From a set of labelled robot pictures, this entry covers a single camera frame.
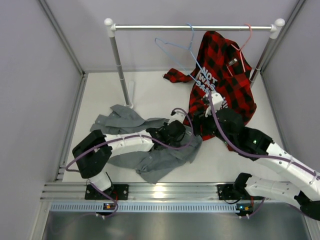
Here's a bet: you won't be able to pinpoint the silver clothes rack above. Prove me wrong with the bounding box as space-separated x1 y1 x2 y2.
104 18 286 108

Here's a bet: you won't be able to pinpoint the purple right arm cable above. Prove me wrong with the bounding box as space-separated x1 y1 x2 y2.
207 92 320 178

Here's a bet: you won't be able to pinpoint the red black plaid shirt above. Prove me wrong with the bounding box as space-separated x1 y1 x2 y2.
163 31 257 141

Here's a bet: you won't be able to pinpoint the light blue wire hanger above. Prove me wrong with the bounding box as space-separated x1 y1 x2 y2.
154 23 216 94

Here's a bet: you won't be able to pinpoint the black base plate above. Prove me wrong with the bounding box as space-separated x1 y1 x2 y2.
217 183 240 201
84 184 129 201

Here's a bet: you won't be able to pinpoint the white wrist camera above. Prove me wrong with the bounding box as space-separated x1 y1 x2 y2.
202 91 224 118
170 109 186 122

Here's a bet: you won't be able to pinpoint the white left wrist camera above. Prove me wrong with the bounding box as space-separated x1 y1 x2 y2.
170 109 186 122

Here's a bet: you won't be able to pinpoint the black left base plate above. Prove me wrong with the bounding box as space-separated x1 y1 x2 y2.
84 184 129 201

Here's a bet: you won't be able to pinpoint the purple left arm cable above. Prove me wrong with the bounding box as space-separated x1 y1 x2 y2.
65 107 195 218

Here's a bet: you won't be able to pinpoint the aluminium mounting rail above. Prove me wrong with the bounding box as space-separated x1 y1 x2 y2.
41 181 313 204

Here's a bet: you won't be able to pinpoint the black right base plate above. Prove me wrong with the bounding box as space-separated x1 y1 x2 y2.
217 183 240 201

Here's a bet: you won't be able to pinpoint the grey button-up shirt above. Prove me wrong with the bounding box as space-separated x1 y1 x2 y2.
89 104 203 185

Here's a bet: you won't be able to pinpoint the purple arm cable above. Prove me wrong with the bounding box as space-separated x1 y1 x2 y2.
207 92 320 178
65 107 195 218

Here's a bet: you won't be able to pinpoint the slotted grey cable duct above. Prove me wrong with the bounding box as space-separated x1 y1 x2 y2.
50 202 251 213

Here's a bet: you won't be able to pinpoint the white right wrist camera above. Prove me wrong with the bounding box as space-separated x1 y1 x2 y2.
202 91 224 118

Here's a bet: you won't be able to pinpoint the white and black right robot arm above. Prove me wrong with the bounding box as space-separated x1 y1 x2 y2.
192 108 320 221

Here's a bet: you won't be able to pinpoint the pink wire hanger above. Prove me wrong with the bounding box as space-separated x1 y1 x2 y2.
231 23 253 72

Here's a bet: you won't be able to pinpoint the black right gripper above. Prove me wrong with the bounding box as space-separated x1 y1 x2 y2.
188 105 235 148

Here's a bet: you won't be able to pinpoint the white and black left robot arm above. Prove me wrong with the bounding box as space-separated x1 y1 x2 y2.
72 120 186 200

